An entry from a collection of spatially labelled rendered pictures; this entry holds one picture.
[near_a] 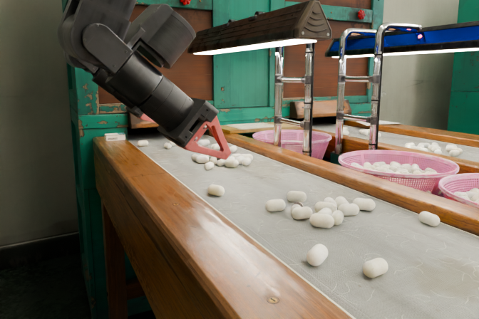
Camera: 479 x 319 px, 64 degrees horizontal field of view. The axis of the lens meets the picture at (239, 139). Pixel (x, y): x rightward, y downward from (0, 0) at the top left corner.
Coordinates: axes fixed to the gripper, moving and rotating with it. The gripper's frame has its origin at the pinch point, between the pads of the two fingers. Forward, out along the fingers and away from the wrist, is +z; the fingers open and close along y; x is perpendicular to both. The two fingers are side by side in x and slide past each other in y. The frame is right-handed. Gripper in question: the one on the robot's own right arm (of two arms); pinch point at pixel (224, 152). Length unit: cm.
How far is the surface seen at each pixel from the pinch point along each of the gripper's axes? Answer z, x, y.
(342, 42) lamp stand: 32, -57, 45
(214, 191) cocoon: 10.1, 5.1, 14.0
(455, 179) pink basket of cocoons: 44, -26, -3
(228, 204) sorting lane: 11.4, 5.6, 9.2
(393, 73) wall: 173, -167, 186
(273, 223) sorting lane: 13.3, 3.9, -2.3
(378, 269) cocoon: 13.9, 1.7, -22.4
